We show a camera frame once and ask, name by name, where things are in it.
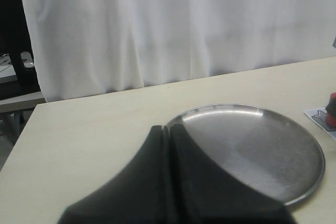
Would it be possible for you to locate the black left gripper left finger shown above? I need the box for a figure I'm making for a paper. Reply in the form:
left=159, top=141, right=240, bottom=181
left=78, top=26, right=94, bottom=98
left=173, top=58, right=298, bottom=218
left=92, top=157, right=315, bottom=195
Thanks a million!
left=59, top=126, right=166, bottom=223

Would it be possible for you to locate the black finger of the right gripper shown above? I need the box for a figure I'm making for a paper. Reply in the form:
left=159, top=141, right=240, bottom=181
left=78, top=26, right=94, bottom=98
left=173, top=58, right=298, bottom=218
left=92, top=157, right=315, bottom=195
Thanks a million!
left=326, top=100, right=336, bottom=117

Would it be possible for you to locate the black stand in background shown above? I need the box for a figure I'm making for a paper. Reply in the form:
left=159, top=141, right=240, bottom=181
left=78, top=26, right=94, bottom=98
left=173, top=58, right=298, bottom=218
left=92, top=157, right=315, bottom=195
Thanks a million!
left=1, top=0, right=40, bottom=99

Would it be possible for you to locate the printed paper game board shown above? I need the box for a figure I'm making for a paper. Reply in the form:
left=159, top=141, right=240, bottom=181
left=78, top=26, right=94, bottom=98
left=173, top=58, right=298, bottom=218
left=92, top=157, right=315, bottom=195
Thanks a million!
left=305, top=107, right=335, bottom=140

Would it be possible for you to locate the grey side table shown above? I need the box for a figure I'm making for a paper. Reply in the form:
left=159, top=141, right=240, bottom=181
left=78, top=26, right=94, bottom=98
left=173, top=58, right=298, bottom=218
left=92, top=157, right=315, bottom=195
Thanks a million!
left=1, top=91, right=46, bottom=145

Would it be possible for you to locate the white curtain backdrop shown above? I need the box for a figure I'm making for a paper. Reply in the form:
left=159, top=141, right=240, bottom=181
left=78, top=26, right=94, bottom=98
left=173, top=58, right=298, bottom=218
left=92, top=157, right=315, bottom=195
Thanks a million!
left=23, top=0, right=335, bottom=102

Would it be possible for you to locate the red cylindrical object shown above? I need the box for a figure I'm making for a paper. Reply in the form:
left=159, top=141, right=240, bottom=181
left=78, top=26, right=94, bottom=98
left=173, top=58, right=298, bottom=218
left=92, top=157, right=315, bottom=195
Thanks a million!
left=325, top=92, right=336, bottom=128

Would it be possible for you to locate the round stainless steel plate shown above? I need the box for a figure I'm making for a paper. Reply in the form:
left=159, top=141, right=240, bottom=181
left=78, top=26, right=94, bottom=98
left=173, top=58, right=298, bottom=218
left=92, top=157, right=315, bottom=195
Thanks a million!
left=167, top=104, right=326, bottom=206

